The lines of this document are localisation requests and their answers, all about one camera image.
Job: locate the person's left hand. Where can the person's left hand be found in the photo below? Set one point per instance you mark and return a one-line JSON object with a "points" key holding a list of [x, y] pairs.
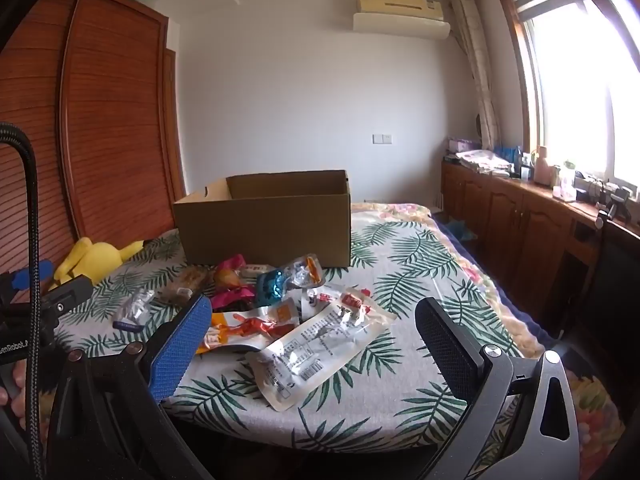
{"points": [[12, 392]]}

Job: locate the small white red-label packet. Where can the small white red-label packet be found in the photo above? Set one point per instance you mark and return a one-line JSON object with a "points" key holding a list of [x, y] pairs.
{"points": [[319, 298]]}

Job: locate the long wooden cabinet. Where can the long wooden cabinet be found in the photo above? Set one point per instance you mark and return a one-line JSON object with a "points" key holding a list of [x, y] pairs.
{"points": [[500, 220]]}

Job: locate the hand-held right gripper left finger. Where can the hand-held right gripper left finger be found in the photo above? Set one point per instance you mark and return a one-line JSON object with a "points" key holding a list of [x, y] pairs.
{"points": [[179, 352]]}

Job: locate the large clear white snack packet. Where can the large clear white snack packet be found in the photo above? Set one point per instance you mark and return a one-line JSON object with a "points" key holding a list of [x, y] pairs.
{"points": [[320, 347]]}

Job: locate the orange snack packet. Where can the orange snack packet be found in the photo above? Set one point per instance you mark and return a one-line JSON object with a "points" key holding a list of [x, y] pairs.
{"points": [[250, 327]]}

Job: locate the clear plastic bottle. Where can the clear plastic bottle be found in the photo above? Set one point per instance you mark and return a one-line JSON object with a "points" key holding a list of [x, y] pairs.
{"points": [[566, 180]]}

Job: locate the white rectangular snack packet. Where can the white rectangular snack packet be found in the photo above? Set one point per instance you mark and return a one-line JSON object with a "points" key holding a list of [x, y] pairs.
{"points": [[254, 270]]}

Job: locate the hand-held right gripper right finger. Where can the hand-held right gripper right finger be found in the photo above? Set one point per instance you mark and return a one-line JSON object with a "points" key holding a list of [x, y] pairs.
{"points": [[452, 355]]}

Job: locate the stack of papers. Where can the stack of papers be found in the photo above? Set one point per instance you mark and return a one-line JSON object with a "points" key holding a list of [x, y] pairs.
{"points": [[482, 159]]}

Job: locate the yellow plush toy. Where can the yellow plush toy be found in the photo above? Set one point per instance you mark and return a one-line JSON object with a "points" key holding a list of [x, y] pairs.
{"points": [[92, 262]]}

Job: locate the floral quilt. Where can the floral quilt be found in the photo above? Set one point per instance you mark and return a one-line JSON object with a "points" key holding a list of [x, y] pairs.
{"points": [[595, 405]]}

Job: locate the black device on cabinet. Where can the black device on cabinet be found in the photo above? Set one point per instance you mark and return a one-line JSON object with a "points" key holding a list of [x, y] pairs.
{"points": [[619, 200]]}

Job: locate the clear packet with orange print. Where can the clear packet with orange print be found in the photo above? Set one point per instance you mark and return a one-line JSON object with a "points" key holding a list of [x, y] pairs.
{"points": [[306, 270]]}

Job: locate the pink bottle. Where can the pink bottle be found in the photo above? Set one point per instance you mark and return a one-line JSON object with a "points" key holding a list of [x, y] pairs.
{"points": [[542, 166]]}

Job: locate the wood framed window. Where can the wood framed window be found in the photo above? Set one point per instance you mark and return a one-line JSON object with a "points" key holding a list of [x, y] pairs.
{"points": [[580, 70]]}

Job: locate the purple box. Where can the purple box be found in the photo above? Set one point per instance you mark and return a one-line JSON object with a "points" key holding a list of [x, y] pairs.
{"points": [[459, 144]]}

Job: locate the white wall switch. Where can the white wall switch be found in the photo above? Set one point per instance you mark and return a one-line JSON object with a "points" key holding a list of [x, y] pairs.
{"points": [[382, 138]]}

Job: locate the blue foil snack packet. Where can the blue foil snack packet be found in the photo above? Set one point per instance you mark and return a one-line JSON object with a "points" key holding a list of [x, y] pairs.
{"points": [[272, 286]]}

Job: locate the brown bread packet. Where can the brown bread packet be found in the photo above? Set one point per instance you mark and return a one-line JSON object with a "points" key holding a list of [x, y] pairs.
{"points": [[186, 285]]}

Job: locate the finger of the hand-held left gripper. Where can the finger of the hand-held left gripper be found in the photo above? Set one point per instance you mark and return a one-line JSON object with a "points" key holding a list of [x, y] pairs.
{"points": [[70, 296], [31, 272]]}

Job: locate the magenta snack packet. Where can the magenta snack packet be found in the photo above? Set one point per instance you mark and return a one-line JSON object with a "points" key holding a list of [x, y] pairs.
{"points": [[231, 301]]}

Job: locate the wall air conditioner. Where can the wall air conditioner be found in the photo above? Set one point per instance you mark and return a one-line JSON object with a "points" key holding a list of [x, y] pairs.
{"points": [[400, 2]]}

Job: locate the dark small bottle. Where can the dark small bottle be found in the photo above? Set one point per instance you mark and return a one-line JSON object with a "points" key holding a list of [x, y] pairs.
{"points": [[520, 156]]}

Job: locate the black chair back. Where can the black chair back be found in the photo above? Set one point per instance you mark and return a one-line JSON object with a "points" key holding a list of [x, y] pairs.
{"points": [[615, 285]]}

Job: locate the patterned curtain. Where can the patterned curtain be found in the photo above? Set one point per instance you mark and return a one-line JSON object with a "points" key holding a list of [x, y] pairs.
{"points": [[477, 70]]}

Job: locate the wooden louvered wardrobe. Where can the wooden louvered wardrobe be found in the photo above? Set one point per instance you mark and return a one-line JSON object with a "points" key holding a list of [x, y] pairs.
{"points": [[100, 135]]}

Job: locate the small clear snack packet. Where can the small clear snack packet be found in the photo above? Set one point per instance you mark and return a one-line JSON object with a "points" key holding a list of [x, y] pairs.
{"points": [[132, 310]]}

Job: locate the brown cardboard box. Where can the brown cardboard box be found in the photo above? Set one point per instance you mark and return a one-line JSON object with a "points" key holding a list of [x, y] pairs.
{"points": [[265, 217]]}

